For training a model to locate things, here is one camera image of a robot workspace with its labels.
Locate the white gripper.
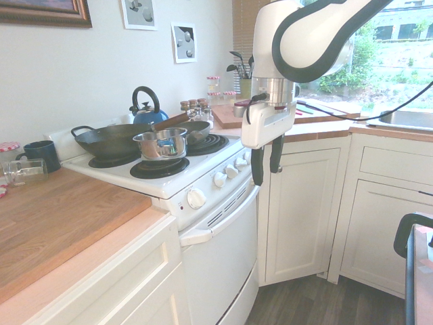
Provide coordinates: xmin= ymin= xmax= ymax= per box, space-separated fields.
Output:
xmin=241 ymin=100 xmax=298 ymax=187

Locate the white oven door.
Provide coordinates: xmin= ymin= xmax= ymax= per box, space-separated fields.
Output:
xmin=179 ymin=184 xmax=261 ymax=325

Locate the large oven temperature knob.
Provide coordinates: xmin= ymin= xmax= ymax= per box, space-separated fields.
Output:
xmin=186 ymin=188 xmax=207 ymax=211

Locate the white corner cabinet door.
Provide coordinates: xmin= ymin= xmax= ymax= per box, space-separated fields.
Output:
xmin=257 ymin=133 xmax=352 ymax=288

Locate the wooden cutting board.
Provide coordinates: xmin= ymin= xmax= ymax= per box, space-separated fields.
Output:
xmin=210 ymin=104 xmax=251 ymax=130

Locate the tall jar with checkered lid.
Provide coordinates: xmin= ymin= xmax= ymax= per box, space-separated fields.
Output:
xmin=206 ymin=76 xmax=221 ymax=95

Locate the white electric stove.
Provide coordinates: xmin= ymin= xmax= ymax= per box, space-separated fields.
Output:
xmin=43 ymin=114 xmax=261 ymax=325

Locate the stainless steel saucepan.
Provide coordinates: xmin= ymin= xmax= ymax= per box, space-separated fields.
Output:
xmin=132 ymin=127 xmax=189 ymax=160

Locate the white sink cabinet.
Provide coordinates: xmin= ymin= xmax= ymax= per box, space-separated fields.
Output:
xmin=327 ymin=131 xmax=433 ymax=301

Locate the wooden window blind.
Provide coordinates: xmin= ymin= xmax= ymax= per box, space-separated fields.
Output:
xmin=231 ymin=0 xmax=268 ymax=79

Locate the grey shapes print small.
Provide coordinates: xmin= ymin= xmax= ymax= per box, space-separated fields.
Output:
xmin=170 ymin=22 xmax=198 ymax=64

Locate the stainless steel sink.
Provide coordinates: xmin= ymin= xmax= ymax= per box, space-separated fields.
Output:
xmin=365 ymin=110 xmax=433 ymax=132

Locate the black cast iron wok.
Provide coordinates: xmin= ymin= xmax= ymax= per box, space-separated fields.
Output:
xmin=70 ymin=123 xmax=162 ymax=160

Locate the grey shapes print large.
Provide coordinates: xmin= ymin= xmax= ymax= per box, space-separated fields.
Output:
xmin=120 ymin=0 xmax=159 ymax=31

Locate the white drawer cabinet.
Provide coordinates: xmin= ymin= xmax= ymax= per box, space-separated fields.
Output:
xmin=18 ymin=213 xmax=190 ymax=325

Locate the dark blue mug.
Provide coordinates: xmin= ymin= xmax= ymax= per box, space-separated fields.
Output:
xmin=15 ymin=139 xmax=62 ymax=173

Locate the clear glass jar lying down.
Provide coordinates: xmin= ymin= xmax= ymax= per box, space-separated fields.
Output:
xmin=0 ymin=158 xmax=49 ymax=189

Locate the jar with red checkered lid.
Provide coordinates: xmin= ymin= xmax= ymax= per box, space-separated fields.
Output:
xmin=0 ymin=142 xmax=22 ymax=177

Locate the wooden framed picture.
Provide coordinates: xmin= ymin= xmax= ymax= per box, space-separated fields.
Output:
xmin=0 ymin=0 xmax=93 ymax=28

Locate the black skillet with wooden handle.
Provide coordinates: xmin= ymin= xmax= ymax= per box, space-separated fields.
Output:
xmin=150 ymin=112 xmax=212 ymax=144

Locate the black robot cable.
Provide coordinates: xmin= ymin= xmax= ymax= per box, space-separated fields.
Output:
xmin=244 ymin=80 xmax=433 ymax=125

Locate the blue kettle with black handle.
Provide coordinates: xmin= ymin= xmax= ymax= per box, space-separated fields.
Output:
xmin=130 ymin=85 xmax=170 ymax=126

